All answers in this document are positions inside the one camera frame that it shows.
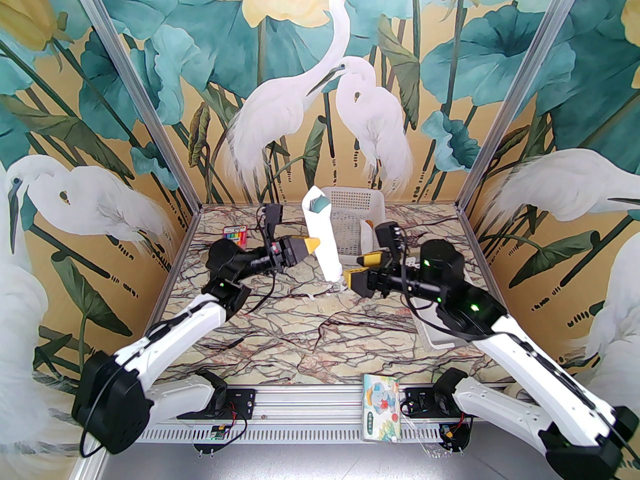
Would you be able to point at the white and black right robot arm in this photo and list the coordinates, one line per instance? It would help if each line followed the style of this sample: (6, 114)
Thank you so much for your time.
(530, 368)

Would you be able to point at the small green circuit board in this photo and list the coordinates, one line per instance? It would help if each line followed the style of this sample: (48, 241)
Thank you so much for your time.
(218, 432)

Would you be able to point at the aluminium frame post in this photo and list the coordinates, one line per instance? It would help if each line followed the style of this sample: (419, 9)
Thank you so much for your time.
(134, 88)
(520, 88)

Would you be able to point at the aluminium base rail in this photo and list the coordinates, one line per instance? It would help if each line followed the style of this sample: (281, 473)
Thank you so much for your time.
(310, 403)

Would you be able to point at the white plastic bottle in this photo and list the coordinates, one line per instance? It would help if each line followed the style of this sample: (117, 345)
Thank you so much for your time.
(367, 243)

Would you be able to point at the yellow power connector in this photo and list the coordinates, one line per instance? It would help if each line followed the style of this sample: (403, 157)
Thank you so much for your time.
(450, 433)

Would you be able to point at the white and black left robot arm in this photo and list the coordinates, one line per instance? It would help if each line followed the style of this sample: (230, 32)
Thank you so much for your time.
(170, 338)

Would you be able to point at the white paper napkin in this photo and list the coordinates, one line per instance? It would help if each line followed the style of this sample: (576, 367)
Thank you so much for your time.
(330, 253)

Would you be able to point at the large white perforated basket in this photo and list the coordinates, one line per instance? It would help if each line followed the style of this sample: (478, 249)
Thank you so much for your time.
(350, 203)

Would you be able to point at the elephant print tissue pack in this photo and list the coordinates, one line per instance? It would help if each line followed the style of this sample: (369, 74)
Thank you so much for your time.
(381, 408)

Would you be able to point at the narrow white perforated tray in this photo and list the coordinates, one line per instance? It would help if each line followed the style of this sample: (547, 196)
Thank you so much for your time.
(435, 335)

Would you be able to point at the pack of coloured markers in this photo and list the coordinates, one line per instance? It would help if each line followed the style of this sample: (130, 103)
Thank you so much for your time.
(235, 234)

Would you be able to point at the perforated metal panel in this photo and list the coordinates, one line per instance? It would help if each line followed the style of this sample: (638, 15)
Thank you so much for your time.
(300, 434)

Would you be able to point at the teal plastic spoon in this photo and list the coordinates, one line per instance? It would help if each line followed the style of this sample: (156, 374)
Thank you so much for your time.
(319, 204)

